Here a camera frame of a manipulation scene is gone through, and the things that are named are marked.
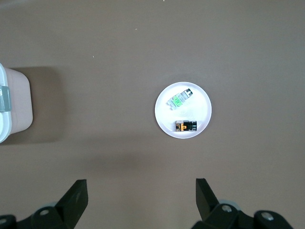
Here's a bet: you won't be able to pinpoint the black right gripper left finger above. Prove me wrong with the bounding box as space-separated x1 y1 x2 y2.
0 178 89 229

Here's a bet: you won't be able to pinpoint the green white switch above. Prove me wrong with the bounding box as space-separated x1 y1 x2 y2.
166 88 193 111

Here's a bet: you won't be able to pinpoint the brown table mat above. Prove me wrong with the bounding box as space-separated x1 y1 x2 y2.
0 0 305 229

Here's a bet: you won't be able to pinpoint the white lidded storage box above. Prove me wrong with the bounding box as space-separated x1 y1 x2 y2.
0 62 33 144

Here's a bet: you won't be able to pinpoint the grey box latch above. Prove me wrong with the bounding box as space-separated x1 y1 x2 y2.
0 85 12 113

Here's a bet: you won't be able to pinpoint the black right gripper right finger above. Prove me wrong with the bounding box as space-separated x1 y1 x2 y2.
193 177 294 229

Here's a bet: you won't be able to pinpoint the orange black switch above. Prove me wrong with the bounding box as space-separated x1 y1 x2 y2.
174 120 198 133

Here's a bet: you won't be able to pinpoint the pink round plate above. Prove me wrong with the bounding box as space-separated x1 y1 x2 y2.
154 82 212 139

